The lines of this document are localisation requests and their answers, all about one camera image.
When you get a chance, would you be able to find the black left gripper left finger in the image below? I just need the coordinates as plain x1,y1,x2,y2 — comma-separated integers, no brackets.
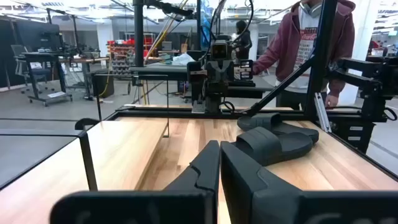
163,139,221,192

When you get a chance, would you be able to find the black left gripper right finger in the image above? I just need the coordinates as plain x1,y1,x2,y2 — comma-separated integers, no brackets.
220,141,305,224

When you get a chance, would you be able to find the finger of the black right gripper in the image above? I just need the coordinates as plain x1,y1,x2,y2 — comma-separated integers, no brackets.
206,60,221,83
220,60,235,83

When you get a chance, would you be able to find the black rubber slide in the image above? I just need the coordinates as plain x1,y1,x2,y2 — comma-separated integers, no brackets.
231,126,314,167
236,113,320,144

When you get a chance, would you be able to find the white plastic bag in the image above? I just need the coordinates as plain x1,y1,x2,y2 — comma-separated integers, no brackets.
170,52,197,67

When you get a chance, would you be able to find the person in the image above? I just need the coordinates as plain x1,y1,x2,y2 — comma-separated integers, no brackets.
234,20,254,62
252,0,357,111

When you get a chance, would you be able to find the red bin rack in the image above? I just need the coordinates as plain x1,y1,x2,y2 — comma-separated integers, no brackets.
106,37,155,75

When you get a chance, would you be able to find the black bin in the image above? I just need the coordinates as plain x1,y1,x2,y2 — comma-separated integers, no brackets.
91,68,115,99

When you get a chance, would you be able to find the black control box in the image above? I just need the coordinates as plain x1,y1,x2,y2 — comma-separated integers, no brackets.
328,119,377,154

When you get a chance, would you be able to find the wooden workbench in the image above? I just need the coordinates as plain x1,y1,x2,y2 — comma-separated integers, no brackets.
58,55,110,101

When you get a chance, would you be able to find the black rolling desk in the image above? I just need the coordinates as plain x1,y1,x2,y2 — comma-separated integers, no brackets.
21,51,74,108

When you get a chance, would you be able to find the black monitor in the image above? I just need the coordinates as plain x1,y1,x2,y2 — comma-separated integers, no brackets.
16,20,65,53

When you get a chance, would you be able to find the grey office chair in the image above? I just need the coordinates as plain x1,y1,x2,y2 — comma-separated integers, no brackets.
10,44,52,95

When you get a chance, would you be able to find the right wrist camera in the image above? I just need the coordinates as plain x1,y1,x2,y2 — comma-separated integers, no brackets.
210,39,230,60

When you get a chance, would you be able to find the black post on table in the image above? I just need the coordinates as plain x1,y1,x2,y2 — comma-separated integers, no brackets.
128,0,200,105

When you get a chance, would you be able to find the black metal rig frame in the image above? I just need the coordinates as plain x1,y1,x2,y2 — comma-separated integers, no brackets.
105,0,398,183

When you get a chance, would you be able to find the silver aluminium bracket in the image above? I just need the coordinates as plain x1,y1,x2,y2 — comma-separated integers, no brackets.
313,91,333,134

